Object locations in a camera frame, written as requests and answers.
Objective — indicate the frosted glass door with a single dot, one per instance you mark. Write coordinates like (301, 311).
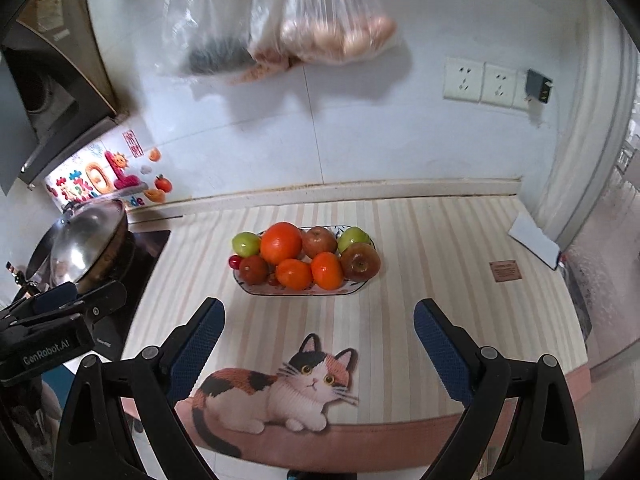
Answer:
(610, 270)

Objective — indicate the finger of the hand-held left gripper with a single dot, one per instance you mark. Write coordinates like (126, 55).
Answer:
(50, 299)
(100, 300)

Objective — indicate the white leaf print plate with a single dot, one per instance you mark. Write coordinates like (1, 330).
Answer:
(260, 289)

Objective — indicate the steel wok with lid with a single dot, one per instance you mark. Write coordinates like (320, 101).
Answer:
(82, 240)

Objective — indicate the small orange tangerine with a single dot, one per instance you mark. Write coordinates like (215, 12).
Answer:
(294, 275)
(327, 271)

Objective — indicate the large orange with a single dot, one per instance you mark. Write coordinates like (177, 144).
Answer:
(281, 243)

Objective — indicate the clear bag of eggs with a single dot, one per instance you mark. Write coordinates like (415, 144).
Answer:
(330, 30)

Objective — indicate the black stove top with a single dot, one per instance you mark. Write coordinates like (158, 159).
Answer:
(145, 260)

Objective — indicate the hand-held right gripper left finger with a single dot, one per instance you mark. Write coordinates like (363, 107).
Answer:
(195, 345)

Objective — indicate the white wall socket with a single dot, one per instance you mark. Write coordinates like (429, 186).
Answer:
(520, 95)
(499, 85)
(464, 80)

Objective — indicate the green apple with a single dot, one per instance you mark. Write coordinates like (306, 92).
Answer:
(246, 243)
(354, 237)

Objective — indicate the red cherry tomato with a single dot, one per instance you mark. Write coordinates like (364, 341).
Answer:
(233, 261)

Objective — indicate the brown square label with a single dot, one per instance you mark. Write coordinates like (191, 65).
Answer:
(505, 269)

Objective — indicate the brown cardboard panel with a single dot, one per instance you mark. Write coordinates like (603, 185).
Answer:
(75, 25)

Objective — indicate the white paper booklet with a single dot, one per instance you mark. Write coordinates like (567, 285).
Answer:
(535, 240)

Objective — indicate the dark sauce bottle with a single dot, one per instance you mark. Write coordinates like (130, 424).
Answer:
(17, 277)

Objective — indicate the striped cat print mat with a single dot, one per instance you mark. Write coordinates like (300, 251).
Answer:
(425, 240)

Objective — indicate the small dark red apple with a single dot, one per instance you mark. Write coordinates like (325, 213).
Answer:
(253, 269)

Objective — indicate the sun wall sticker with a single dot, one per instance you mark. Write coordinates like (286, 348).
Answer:
(118, 160)

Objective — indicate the red seal wall sticker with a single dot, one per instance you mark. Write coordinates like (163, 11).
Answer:
(133, 143)

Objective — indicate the orange fruit wall sticker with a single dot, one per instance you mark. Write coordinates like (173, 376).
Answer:
(162, 183)

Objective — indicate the orange slice wall sticker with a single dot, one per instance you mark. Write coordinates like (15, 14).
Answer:
(155, 195)

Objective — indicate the black plug-in charger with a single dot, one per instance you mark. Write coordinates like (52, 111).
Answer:
(539, 86)

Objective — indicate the clear bag with dark contents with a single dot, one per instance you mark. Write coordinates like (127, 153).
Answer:
(210, 35)

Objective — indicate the black range hood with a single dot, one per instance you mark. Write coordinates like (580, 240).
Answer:
(45, 100)

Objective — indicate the colourful letter wall sticker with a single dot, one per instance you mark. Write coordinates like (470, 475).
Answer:
(85, 182)

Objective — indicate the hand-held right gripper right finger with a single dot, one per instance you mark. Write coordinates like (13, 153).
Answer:
(442, 345)

